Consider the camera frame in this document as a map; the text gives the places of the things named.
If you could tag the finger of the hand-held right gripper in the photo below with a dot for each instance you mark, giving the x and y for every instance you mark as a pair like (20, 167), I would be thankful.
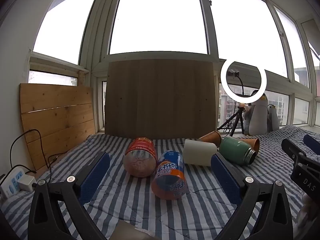
(312, 143)
(292, 148)

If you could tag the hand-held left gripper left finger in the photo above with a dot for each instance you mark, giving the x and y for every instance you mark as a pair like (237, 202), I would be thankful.
(96, 173)

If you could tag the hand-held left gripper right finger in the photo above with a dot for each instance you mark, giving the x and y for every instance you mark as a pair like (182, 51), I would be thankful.
(225, 175)

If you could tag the white paper cup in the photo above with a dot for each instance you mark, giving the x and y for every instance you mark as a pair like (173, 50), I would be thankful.
(198, 152)

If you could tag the brown paper cup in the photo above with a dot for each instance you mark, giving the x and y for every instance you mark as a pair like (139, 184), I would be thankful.
(253, 143)
(211, 138)

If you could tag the person's right hand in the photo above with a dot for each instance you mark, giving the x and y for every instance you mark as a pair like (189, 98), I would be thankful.
(310, 212)

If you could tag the green thermos flask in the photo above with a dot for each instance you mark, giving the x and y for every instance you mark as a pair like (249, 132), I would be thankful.
(235, 150)

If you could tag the small penguin plush toy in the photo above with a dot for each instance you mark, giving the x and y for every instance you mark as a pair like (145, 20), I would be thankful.
(273, 120)

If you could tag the large penguin plush toy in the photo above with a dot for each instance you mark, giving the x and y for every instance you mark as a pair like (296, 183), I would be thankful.
(258, 117)

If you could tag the red label plastic bottle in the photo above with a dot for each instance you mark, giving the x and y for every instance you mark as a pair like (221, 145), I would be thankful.
(140, 157)

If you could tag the blue striped blanket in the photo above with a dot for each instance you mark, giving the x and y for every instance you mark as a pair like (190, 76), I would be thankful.
(140, 205)

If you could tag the black tripod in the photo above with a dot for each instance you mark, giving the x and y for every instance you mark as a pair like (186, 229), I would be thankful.
(236, 121)

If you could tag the blue orange label plastic bottle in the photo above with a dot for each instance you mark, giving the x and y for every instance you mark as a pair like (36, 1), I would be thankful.
(170, 177)

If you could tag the pine plank board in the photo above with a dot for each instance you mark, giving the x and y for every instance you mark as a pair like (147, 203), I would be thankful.
(57, 120)

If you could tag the white charger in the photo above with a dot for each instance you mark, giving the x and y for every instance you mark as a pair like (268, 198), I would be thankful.
(26, 183)

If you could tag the white power strip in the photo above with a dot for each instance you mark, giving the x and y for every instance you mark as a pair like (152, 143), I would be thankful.
(11, 182)

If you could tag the black phone holder gooseneck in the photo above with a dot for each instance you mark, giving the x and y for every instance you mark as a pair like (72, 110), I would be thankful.
(235, 73)

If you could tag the large brown wooden board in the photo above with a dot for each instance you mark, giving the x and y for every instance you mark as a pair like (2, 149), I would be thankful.
(160, 100)

